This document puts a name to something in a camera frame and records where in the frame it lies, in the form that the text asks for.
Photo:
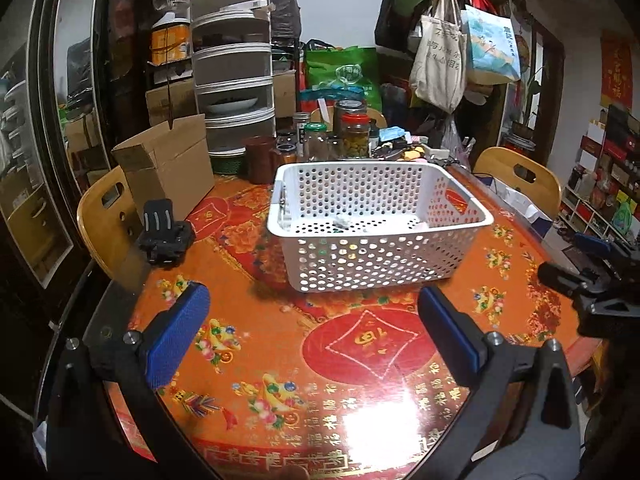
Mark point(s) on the white perforated plastic basket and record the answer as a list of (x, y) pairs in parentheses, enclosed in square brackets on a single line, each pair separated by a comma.
[(361, 224)]

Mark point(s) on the red lidded glass jar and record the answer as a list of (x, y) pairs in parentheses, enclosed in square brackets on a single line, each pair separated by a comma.
[(355, 129)]

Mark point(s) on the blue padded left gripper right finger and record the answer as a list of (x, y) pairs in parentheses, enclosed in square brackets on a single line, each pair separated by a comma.
[(455, 335)]

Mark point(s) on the green shopping bag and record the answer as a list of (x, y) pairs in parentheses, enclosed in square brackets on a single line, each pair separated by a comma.
[(333, 73)]

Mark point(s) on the black phone stand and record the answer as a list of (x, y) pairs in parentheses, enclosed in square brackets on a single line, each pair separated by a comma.
[(164, 240)]

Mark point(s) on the beige canvas tote bag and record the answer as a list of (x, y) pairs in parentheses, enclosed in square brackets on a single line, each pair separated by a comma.
[(438, 74)]

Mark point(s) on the red wall hanging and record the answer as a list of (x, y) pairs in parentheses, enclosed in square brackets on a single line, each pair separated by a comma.
[(617, 79)]

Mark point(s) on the left wooden chair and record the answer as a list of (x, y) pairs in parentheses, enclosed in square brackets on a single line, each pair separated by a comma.
[(108, 220)]

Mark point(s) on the brown cardboard box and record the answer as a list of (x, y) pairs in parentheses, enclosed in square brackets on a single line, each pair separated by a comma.
[(169, 160)]

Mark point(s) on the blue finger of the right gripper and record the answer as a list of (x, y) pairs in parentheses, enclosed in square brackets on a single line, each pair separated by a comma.
[(592, 245)]

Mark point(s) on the right wooden chair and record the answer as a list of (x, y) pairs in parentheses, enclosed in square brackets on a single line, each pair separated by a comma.
[(524, 175)]

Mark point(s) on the dark brown cylindrical container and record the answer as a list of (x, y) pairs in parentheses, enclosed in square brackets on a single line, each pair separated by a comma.
[(258, 159)]

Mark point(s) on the blue white paper bag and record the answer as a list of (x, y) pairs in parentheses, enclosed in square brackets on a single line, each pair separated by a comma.
[(492, 50)]

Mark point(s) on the white stacked drawer tower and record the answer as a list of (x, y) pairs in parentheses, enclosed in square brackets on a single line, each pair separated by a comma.
[(232, 72)]

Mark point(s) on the wooden chair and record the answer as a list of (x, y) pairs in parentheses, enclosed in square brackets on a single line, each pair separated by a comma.
[(524, 175), (108, 220)]

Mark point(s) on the shelf with colourful boxes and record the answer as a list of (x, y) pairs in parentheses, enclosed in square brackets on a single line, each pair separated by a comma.
[(601, 198)]

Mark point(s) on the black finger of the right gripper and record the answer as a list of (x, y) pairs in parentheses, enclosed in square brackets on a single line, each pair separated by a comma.
[(564, 282)]

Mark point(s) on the red patterned tablecloth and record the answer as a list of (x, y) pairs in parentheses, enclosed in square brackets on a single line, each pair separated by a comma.
[(345, 384)]

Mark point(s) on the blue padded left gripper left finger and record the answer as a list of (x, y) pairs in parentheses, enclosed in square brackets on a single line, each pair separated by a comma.
[(168, 337)]

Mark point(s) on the white printed snack packet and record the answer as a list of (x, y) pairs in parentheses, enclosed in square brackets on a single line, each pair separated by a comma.
[(458, 201)]

